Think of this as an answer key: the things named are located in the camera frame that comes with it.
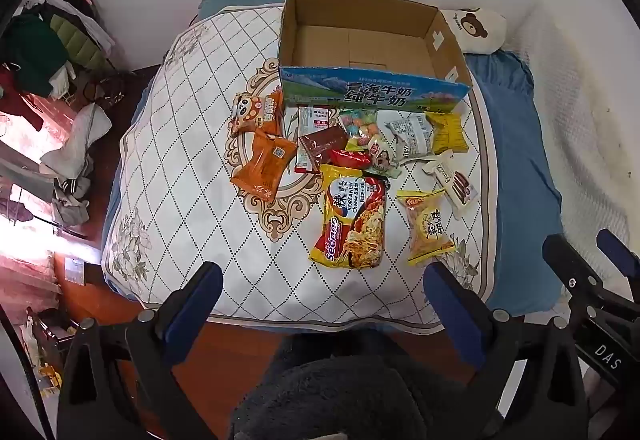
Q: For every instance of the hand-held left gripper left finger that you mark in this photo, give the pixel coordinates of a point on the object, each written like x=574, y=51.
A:
x=192, y=307

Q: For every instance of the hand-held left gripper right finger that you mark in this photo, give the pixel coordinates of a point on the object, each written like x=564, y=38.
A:
x=452, y=315

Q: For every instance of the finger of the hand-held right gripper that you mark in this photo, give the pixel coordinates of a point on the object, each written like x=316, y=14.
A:
x=617, y=247
x=567, y=260

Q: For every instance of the pale green portrait packet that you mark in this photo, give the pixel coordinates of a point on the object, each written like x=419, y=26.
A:
x=384, y=160

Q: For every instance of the small red snack packet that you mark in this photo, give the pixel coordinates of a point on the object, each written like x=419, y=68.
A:
x=350, y=158

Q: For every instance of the brown chocolate packet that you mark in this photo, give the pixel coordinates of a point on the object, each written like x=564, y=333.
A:
x=322, y=145

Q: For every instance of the cardboard box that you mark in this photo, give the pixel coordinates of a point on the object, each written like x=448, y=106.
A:
x=350, y=92

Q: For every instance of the yellow biscuit packet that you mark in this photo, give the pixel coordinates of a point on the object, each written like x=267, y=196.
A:
x=427, y=227

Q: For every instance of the white wafer packet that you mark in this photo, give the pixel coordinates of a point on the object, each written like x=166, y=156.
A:
x=452, y=185

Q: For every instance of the person's dark fuzzy clothing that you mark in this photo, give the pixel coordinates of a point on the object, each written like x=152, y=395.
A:
x=340, y=385

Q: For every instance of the large yellow noodle packet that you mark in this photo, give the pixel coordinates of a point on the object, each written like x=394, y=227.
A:
x=350, y=220

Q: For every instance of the blue bed sheet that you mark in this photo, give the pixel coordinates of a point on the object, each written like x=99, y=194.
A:
x=515, y=130

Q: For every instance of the plain orange snack packet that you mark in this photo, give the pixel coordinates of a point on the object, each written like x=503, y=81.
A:
x=265, y=165

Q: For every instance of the yellow striped snack packet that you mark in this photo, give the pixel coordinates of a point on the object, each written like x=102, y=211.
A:
x=447, y=132

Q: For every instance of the white and grey snack packet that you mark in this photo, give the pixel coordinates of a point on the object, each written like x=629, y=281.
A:
x=410, y=137

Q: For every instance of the panda print orange packet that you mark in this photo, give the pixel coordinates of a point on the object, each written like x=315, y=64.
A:
x=252, y=112

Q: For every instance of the white cloth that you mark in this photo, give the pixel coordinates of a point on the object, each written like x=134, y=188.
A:
x=75, y=140

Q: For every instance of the colourful candy bag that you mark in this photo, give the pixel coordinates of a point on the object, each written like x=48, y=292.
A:
x=360, y=127

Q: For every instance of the white quilted blanket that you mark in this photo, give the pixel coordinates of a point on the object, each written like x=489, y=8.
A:
x=200, y=95

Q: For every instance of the flat red and white packet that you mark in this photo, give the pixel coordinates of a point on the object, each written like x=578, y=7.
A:
x=312, y=117

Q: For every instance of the white bear print pillow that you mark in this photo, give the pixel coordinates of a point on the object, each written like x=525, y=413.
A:
x=475, y=30

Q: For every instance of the green padded jacket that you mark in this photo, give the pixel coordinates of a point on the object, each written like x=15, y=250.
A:
x=75, y=37

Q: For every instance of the dark green garment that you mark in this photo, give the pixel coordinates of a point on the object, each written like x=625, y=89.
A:
x=32, y=47

